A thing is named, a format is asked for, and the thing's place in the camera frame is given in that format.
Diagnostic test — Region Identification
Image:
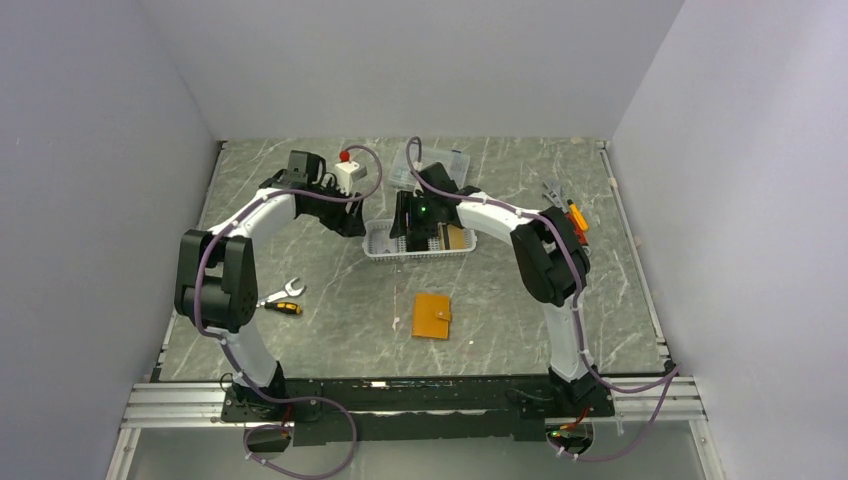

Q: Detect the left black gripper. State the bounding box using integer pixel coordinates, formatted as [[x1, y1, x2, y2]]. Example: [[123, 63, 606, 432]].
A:
[[305, 178, 366, 238]]

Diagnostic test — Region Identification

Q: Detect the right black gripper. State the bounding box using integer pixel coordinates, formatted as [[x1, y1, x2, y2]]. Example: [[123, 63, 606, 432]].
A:
[[389, 191, 439, 241]]

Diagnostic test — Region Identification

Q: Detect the white plastic basket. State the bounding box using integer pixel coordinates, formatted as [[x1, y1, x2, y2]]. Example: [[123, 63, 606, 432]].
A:
[[362, 219, 477, 260]]

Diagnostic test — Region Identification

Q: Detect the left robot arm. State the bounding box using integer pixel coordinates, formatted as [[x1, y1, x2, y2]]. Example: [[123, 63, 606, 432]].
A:
[[174, 146, 369, 420]]

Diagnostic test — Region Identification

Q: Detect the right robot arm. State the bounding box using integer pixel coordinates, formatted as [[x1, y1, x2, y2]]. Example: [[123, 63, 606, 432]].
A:
[[390, 163, 598, 415]]

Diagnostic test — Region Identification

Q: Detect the gold cards stack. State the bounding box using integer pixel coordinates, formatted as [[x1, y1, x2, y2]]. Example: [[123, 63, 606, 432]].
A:
[[439, 223, 466, 251]]

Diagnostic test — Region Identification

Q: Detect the clear plastic organizer box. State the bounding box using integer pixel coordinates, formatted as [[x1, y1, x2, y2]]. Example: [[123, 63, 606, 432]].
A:
[[384, 142, 470, 191]]

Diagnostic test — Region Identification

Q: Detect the red adjustable wrench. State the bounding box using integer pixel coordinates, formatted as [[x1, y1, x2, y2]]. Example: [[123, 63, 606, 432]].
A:
[[542, 180, 591, 255]]

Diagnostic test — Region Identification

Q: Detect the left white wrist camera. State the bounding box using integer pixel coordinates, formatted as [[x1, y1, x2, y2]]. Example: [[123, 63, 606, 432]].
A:
[[332, 150, 367, 195]]

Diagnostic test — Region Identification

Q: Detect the yellow black handled wrench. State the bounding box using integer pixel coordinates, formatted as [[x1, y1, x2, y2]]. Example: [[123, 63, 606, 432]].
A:
[[256, 277, 306, 316]]

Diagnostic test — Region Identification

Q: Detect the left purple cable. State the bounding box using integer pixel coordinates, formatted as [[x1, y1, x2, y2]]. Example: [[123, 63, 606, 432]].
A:
[[193, 144, 384, 480]]

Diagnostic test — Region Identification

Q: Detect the purple cable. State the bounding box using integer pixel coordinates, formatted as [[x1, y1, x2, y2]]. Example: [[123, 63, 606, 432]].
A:
[[193, 144, 384, 480], [405, 137, 681, 464]]

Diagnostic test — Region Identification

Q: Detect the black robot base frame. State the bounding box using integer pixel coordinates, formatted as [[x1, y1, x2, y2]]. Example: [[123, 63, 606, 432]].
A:
[[221, 373, 615, 446]]

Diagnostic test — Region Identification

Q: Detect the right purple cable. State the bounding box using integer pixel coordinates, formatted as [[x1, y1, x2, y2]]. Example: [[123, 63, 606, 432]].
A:
[[405, 137, 681, 464]]

